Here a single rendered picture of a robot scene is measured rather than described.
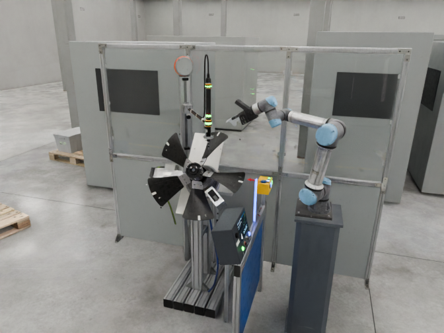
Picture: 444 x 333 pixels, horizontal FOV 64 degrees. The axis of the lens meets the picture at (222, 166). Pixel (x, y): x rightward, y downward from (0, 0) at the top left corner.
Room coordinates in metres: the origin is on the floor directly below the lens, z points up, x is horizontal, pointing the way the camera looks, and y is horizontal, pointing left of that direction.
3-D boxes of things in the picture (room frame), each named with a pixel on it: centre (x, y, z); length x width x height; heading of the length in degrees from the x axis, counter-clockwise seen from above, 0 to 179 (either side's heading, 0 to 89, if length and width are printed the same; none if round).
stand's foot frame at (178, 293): (2.60, 0.17, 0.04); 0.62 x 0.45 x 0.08; 164
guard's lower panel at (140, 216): (3.06, -0.11, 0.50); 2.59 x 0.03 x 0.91; 74
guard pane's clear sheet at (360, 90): (3.06, -0.11, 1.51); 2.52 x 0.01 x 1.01; 74
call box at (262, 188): (2.55, -0.33, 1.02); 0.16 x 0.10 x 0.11; 164
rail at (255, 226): (2.17, -0.22, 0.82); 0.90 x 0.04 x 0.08; 164
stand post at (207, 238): (2.73, 0.13, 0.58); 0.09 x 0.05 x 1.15; 74
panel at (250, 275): (2.17, -0.22, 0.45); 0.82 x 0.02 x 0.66; 164
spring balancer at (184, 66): (3.05, 0.33, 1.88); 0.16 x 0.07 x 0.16; 109
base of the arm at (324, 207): (2.16, -0.66, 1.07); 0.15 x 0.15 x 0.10
